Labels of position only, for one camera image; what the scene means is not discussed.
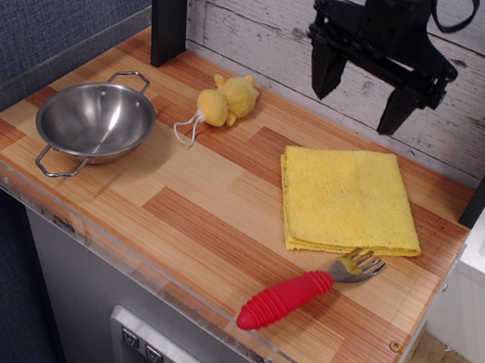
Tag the yellow plush toy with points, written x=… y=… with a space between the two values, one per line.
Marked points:
x=231 y=99

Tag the clear acrylic edge guard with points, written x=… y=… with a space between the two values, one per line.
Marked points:
x=202 y=223

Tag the stainless steel bowl with handles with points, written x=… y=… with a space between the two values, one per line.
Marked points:
x=96 y=122

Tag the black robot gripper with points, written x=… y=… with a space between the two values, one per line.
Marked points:
x=387 y=38

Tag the fork with red handle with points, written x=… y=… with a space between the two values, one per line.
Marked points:
x=277 y=302

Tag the yellow towel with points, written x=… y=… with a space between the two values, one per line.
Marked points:
x=335 y=201

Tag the grey toy fridge cabinet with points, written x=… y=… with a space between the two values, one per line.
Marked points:
x=104 y=316

